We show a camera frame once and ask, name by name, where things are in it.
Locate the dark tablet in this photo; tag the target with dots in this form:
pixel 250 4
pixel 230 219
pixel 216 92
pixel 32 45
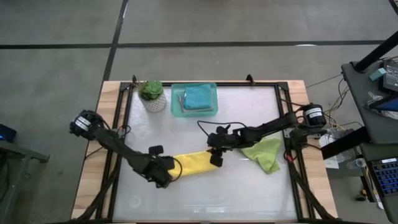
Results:
pixel 388 104

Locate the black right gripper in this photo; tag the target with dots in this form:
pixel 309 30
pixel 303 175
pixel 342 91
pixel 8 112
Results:
pixel 224 140

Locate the translucent teal plastic bin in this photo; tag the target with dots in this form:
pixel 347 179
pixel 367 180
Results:
pixel 174 102

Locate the black frame clamp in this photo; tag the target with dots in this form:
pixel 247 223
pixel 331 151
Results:
pixel 134 79
pixel 249 79

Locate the small teal box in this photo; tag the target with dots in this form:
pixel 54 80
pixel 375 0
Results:
pixel 377 74

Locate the yellow microfiber towel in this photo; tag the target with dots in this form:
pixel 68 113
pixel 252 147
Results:
pixel 196 163

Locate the black slanted pole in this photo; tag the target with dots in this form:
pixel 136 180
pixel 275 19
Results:
pixel 376 53

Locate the black laptop keyboard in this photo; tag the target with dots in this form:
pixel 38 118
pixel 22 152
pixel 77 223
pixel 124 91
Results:
pixel 385 177

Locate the black box with blue light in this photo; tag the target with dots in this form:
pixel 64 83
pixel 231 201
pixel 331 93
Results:
pixel 7 133

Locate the white paper sheet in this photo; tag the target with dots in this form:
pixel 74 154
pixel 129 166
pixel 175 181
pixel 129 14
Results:
pixel 331 162

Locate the teal microfiber towel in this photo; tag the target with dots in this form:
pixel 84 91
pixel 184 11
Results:
pixel 197 96

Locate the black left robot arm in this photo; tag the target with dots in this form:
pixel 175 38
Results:
pixel 115 143

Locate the lime green microfiber towel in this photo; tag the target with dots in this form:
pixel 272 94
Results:
pixel 264 152

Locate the dark grey side desk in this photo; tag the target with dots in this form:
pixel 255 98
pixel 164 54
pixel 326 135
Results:
pixel 373 124

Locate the grey waffle-weave towel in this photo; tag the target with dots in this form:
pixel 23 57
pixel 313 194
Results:
pixel 196 110

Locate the black electronic device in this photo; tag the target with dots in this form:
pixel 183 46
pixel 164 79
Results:
pixel 391 77

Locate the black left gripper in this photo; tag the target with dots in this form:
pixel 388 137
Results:
pixel 160 168

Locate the green artificial succulent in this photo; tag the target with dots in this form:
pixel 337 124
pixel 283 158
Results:
pixel 150 89

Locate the clear plastic bottle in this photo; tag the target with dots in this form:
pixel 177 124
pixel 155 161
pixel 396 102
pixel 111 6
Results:
pixel 357 163

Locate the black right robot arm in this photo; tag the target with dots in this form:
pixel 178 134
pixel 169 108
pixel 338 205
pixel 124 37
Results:
pixel 273 124

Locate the white patterned plant pot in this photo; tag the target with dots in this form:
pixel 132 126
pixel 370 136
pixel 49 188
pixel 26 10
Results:
pixel 155 105

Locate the yellow black tool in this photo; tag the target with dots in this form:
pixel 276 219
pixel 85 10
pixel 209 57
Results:
pixel 361 195

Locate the black aluminium frame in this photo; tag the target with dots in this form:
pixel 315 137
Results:
pixel 264 84

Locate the grey metal bench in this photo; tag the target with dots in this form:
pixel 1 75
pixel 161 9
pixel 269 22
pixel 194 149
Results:
pixel 18 152

